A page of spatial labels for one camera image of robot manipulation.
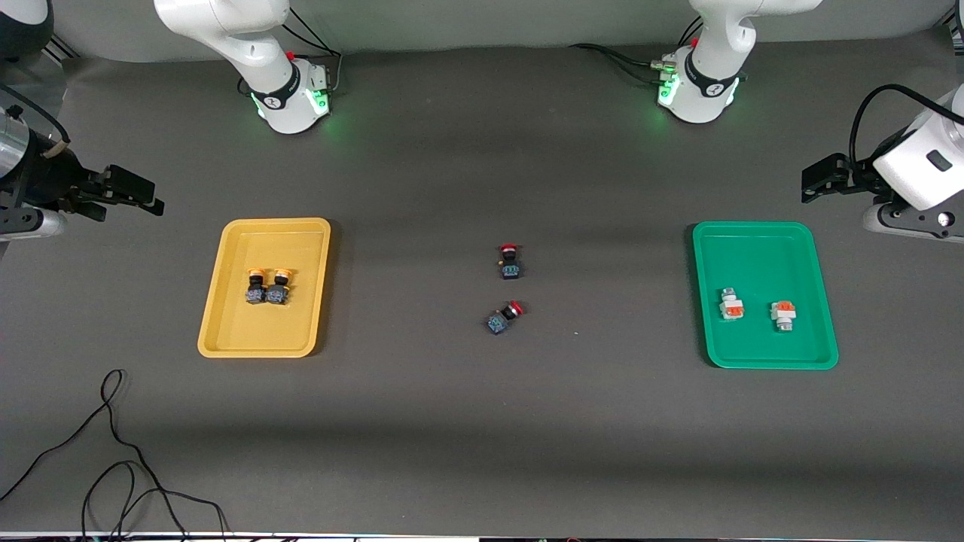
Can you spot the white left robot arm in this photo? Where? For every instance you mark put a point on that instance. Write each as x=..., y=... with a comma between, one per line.
x=708, y=53

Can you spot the yellow push button switch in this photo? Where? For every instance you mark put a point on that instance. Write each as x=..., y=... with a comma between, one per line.
x=279, y=287
x=255, y=287

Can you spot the green push button switch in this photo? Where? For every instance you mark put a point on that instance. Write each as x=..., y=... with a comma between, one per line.
x=784, y=315

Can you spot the red mushroom push button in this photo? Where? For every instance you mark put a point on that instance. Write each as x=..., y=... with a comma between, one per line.
x=503, y=318
x=510, y=263

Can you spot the white orange connector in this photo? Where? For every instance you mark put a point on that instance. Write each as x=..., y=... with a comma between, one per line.
x=730, y=304

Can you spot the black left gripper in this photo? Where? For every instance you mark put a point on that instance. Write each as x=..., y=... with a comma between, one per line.
x=856, y=176

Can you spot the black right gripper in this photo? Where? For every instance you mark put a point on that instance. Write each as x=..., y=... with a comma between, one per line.
x=53, y=179

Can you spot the green plastic tray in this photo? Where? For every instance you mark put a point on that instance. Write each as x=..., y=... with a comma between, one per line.
x=764, y=263

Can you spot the yellow plastic tray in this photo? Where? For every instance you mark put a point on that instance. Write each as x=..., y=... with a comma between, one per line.
x=263, y=316

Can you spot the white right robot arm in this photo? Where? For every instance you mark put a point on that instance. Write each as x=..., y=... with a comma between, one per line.
x=248, y=53

